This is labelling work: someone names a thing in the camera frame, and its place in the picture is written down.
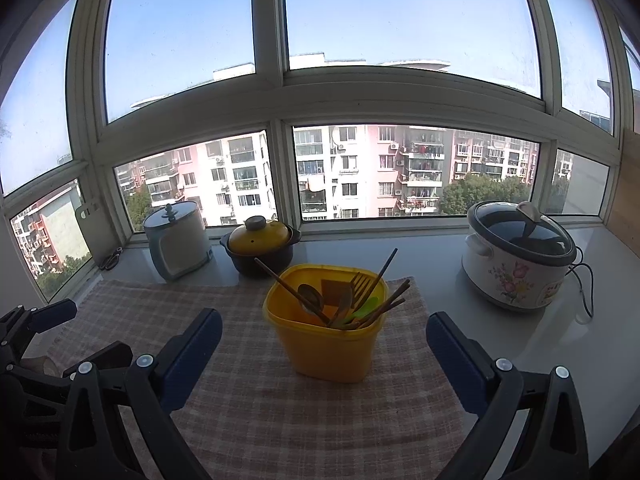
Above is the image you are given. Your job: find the wooden chopstick red tip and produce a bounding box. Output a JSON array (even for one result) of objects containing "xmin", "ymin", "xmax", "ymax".
[
  {"xmin": 254, "ymin": 258, "xmax": 330, "ymax": 326},
  {"xmin": 358, "ymin": 297, "xmax": 406, "ymax": 328},
  {"xmin": 349, "ymin": 286, "xmax": 411, "ymax": 331},
  {"xmin": 344, "ymin": 278, "xmax": 412, "ymax": 331}
]

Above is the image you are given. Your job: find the green plastic spoon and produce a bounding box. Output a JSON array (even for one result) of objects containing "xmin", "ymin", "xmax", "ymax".
[{"xmin": 340, "ymin": 296, "xmax": 380, "ymax": 327}]

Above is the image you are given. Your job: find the metal fork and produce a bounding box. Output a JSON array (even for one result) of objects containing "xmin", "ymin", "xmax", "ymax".
[{"xmin": 322, "ymin": 272, "xmax": 372, "ymax": 327}]

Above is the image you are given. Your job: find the metal spoon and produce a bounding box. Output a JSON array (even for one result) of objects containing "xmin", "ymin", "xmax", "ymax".
[{"xmin": 297, "ymin": 284, "xmax": 324, "ymax": 318}]

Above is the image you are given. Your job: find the white cutting board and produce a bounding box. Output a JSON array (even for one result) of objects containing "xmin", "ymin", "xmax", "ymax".
[{"xmin": 75, "ymin": 200, "xmax": 122, "ymax": 268}]

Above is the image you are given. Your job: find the teal white electric pot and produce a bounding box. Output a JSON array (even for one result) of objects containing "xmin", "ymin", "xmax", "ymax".
[{"xmin": 143, "ymin": 200, "xmax": 213, "ymax": 282}]

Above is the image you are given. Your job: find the pink plaid cloth mat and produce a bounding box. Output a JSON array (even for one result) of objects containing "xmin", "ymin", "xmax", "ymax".
[{"xmin": 47, "ymin": 281, "xmax": 465, "ymax": 479}]

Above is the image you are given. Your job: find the white floral rice cooker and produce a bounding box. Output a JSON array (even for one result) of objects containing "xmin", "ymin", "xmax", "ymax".
[{"xmin": 461, "ymin": 200, "xmax": 577, "ymax": 311}]

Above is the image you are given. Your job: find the black casserole yellow lid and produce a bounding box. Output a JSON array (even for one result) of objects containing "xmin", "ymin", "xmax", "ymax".
[{"xmin": 219, "ymin": 216, "xmax": 302, "ymax": 280}]

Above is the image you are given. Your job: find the yellow plastic utensil container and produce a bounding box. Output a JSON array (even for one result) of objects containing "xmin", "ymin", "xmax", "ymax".
[{"xmin": 262, "ymin": 263, "xmax": 385, "ymax": 384}]

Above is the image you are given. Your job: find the black power cable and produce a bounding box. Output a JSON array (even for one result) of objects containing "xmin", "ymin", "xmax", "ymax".
[{"xmin": 566, "ymin": 246, "xmax": 597, "ymax": 320}]

